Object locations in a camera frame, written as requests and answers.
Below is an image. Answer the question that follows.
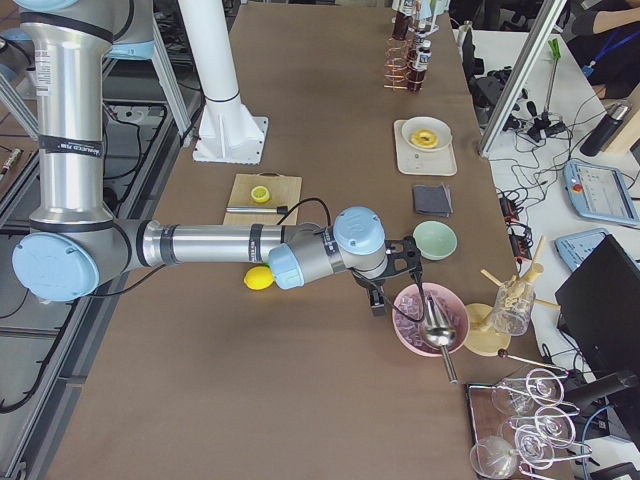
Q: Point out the glass jar with wooden utensils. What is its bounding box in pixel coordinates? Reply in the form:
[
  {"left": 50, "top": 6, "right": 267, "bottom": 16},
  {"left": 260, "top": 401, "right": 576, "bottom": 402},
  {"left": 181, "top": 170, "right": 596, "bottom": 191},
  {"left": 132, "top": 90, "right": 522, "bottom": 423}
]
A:
[{"left": 481, "top": 262, "right": 560, "bottom": 336}]

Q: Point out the person in dark clothes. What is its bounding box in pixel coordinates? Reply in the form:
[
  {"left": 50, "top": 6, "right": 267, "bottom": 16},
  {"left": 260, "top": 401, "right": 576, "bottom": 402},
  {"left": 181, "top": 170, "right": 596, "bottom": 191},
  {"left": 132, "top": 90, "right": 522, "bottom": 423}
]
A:
[{"left": 568, "top": 1, "right": 639, "bottom": 99}]

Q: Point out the copper wire bottle rack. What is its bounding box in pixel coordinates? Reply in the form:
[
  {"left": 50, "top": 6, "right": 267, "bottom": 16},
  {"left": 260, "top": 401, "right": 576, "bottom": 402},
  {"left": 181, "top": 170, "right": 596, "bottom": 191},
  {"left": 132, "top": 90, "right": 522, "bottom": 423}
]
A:
[{"left": 383, "top": 30, "right": 427, "bottom": 92}]

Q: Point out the blue teach pendant with screen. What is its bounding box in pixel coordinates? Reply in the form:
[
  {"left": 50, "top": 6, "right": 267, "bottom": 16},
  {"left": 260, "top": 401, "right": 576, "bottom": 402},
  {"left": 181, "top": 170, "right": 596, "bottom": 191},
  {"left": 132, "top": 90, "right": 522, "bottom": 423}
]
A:
[{"left": 563, "top": 160, "right": 639, "bottom": 226}]

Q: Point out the beige serving tray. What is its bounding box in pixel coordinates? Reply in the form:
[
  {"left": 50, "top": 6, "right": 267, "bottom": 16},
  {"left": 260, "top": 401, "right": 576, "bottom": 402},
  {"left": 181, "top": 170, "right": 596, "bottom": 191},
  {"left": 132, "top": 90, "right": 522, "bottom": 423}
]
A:
[{"left": 393, "top": 117, "right": 457, "bottom": 176}]

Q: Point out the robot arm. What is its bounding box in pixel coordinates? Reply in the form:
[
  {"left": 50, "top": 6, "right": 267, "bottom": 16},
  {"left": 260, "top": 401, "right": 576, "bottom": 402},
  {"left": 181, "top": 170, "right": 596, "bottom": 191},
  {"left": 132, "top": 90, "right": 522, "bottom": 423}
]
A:
[{"left": 12, "top": 1, "right": 422, "bottom": 302}]

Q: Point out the tea bottle rack left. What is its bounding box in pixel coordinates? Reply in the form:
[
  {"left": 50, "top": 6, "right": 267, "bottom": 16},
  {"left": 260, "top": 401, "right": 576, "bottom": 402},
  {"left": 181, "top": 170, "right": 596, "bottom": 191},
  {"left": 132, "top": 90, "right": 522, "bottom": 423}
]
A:
[{"left": 405, "top": 39, "right": 432, "bottom": 92}]

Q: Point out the yellow lemon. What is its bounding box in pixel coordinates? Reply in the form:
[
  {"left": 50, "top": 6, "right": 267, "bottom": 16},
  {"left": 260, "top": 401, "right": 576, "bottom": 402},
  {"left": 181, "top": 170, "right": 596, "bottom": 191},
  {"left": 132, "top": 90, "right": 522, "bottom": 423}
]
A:
[{"left": 243, "top": 265, "right": 275, "bottom": 291}]

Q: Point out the green bowl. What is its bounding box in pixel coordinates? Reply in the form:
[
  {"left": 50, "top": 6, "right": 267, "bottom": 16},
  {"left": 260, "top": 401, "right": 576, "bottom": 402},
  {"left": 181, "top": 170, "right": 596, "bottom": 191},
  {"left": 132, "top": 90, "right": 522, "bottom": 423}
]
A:
[{"left": 413, "top": 221, "right": 458, "bottom": 261}]

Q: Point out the tea bottle rack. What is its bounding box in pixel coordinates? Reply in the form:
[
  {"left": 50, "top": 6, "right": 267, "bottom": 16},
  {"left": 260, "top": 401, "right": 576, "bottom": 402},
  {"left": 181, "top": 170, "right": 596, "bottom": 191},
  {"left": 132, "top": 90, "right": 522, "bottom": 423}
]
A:
[
  {"left": 405, "top": 39, "right": 432, "bottom": 92},
  {"left": 391, "top": 0, "right": 416, "bottom": 41}
]

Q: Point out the black monitor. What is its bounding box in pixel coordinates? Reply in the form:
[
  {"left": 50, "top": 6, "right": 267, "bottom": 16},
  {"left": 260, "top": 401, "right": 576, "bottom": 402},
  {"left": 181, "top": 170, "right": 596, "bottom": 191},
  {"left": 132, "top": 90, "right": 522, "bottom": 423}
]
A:
[{"left": 555, "top": 235, "right": 639, "bottom": 374}]

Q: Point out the glazed donut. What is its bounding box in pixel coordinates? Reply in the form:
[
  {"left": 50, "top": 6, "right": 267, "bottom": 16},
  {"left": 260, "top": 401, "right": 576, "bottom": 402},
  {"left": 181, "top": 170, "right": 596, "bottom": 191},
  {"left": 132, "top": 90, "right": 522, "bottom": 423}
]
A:
[{"left": 409, "top": 129, "right": 439, "bottom": 150}]

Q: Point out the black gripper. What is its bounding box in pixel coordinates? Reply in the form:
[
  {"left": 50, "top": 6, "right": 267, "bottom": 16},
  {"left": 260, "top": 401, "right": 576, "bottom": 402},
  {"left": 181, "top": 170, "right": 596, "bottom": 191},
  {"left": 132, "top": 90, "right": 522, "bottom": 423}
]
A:
[{"left": 352, "top": 236, "right": 423, "bottom": 317}]

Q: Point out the aluminium frame post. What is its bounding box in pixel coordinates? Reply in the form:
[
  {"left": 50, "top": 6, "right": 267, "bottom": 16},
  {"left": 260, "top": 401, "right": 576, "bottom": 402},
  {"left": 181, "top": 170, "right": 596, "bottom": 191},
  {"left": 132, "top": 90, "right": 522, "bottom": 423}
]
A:
[{"left": 478, "top": 0, "right": 567, "bottom": 159}]

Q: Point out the half lemon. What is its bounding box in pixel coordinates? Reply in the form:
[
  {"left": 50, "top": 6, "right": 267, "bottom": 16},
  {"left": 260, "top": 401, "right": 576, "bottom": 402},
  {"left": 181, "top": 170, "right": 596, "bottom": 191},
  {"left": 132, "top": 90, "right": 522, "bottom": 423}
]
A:
[{"left": 250, "top": 185, "right": 271, "bottom": 204}]

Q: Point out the metal ice scoop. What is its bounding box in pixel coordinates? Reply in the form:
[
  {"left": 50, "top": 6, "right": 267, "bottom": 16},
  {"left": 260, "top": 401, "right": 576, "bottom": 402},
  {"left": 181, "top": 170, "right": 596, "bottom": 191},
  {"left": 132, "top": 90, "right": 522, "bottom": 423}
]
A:
[{"left": 419, "top": 295, "right": 458, "bottom": 384}]

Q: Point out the wooden cup stand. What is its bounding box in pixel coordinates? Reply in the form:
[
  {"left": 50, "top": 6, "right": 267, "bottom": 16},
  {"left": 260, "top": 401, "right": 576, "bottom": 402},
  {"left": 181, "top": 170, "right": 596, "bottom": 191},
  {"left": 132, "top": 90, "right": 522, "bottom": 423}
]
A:
[{"left": 464, "top": 236, "right": 546, "bottom": 356}]

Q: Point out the wooden cutting board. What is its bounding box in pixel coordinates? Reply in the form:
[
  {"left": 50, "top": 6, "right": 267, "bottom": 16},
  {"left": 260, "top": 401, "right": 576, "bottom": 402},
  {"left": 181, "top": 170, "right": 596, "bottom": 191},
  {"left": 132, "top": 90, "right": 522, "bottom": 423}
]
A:
[{"left": 223, "top": 174, "right": 302, "bottom": 225}]

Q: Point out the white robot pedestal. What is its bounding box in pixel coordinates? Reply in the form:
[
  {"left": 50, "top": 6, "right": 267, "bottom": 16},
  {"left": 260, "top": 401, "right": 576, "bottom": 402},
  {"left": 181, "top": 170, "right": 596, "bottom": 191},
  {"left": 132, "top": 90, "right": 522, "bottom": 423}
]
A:
[{"left": 179, "top": 0, "right": 268, "bottom": 165}]

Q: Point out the white plate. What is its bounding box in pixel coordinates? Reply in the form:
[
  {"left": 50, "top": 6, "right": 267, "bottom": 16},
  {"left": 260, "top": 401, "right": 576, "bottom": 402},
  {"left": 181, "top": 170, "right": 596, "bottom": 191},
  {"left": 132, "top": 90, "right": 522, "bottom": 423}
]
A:
[{"left": 401, "top": 117, "right": 452, "bottom": 152}]

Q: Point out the tea bottle rack right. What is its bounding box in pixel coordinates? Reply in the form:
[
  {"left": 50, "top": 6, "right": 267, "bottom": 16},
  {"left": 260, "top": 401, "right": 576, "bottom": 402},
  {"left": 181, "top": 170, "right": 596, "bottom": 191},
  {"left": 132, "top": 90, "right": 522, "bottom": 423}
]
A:
[{"left": 391, "top": 0, "right": 416, "bottom": 41}]

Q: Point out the black thermos bottle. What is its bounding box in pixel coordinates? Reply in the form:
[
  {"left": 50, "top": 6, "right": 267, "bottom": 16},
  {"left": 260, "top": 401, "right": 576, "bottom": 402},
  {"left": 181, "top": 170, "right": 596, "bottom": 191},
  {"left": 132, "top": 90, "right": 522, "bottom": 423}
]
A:
[{"left": 580, "top": 101, "right": 631, "bottom": 157}]

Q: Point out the pink bowl of ice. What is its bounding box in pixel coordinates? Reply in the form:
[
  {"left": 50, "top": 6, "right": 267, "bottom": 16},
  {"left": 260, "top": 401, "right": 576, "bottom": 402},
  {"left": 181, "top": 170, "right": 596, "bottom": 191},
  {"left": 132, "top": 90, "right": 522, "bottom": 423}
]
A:
[{"left": 391, "top": 282, "right": 471, "bottom": 357}]

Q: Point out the grey folded cloth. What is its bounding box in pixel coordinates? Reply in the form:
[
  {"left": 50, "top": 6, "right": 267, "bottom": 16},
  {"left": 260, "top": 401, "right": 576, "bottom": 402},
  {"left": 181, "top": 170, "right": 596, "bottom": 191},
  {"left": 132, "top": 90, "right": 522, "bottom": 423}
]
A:
[{"left": 412, "top": 184, "right": 453, "bottom": 217}]

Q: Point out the green handled metal reacher stick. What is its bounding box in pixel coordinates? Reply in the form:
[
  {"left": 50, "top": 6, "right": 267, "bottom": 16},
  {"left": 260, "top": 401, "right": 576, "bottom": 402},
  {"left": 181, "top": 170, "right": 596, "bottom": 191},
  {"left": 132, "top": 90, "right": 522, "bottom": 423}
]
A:
[{"left": 541, "top": 38, "right": 561, "bottom": 121}]

